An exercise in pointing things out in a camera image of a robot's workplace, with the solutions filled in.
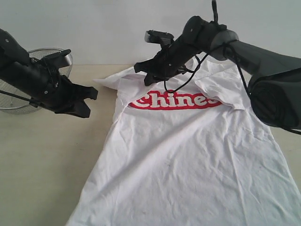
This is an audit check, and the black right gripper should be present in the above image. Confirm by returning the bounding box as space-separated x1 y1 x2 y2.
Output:
134 42 195 86

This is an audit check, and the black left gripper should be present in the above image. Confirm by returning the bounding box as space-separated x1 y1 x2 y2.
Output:
30 76 98 118

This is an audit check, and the white t-shirt red print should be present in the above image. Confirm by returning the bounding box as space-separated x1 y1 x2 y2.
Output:
67 57 301 226

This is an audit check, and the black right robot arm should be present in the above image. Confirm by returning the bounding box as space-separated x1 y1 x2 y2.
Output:
134 16 301 132

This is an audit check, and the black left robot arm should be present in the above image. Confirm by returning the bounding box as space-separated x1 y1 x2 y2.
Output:
0 30 98 118

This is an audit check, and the metal mesh basket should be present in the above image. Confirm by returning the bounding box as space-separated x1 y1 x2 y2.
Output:
0 48 73 115

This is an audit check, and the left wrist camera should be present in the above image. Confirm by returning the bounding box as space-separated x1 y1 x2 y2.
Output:
28 48 73 77

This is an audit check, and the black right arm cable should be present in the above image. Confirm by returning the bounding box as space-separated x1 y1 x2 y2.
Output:
163 0 301 136

